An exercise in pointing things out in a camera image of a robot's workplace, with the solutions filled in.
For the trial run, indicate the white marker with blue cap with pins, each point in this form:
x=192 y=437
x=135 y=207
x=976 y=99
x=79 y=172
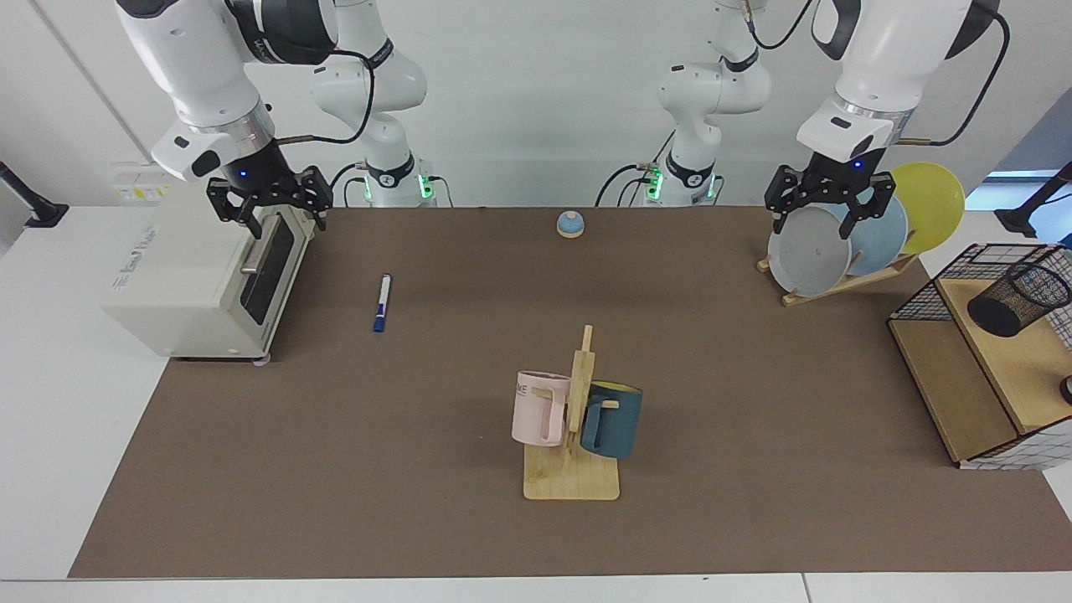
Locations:
x=383 y=301

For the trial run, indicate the black mesh pen holder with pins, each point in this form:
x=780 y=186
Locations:
x=1017 y=301

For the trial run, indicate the light blue plate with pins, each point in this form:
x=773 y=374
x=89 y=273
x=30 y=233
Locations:
x=879 y=243

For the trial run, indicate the grey plate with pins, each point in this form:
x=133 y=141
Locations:
x=808 y=255

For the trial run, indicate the wooden plate rack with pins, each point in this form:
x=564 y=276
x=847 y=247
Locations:
x=829 y=289

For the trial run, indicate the yellow plate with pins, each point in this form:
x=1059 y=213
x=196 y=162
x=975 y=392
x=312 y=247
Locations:
x=930 y=201

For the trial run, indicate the pale toaster oven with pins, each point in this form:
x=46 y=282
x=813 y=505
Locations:
x=184 y=285

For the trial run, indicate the black clamp stand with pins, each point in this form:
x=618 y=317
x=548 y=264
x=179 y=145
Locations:
x=1034 y=205
x=33 y=205

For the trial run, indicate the small blue round thing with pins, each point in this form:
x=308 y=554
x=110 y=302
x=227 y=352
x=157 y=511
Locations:
x=570 y=224

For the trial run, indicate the teal cup with yellow inside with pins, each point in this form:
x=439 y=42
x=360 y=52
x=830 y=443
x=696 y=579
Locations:
x=620 y=427

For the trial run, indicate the small black round object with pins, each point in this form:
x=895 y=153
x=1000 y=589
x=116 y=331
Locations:
x=1067 y=391

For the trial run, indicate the pink cup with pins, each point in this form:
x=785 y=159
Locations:
x=532 y=414

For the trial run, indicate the brown table cloth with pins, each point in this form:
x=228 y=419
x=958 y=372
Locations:
x=419 y=502

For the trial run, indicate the wooden cup stand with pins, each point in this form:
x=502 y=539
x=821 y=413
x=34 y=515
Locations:
x=569 y=486

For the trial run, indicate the white wall outlet box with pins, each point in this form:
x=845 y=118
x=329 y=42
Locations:
x=142 y=184

